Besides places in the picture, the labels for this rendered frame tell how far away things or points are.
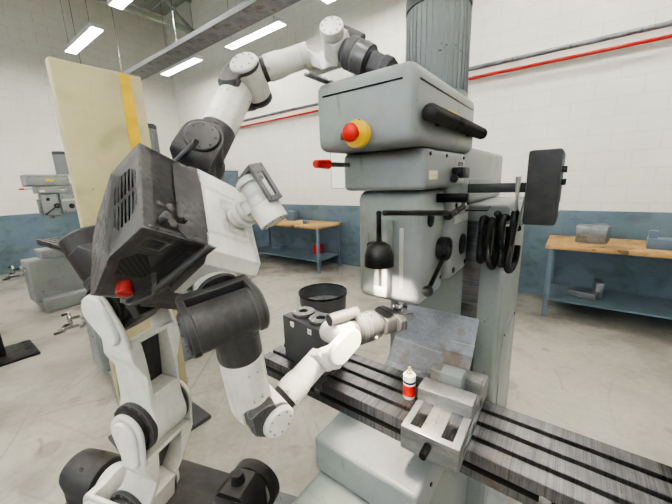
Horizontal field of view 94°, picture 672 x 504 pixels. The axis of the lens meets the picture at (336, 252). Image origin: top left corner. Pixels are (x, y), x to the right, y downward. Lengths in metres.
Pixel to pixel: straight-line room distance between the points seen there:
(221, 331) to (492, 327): 1.03
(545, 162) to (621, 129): 4.05
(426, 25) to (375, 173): 0.51
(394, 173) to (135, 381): 0.87
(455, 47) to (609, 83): 4.09
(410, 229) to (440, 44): 0.57
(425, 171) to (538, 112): 4.39
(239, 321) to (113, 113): 1.84
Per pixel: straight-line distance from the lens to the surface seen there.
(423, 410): 1.00
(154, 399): 1.06
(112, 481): 1.47
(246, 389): 0.71
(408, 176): 0.80
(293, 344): 1.30
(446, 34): 1.16
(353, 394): 1.15
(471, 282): 1.32
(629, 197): 5.09
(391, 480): 1.04
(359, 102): 0.77
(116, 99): 2.32
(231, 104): 0.95
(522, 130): 5.13
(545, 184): 1.06
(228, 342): 0.64
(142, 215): 0.60
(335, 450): 1.11
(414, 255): 0.86
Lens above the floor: 1.66
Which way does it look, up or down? 13 degrees down
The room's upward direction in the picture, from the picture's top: 2 degrees counter-clockwise
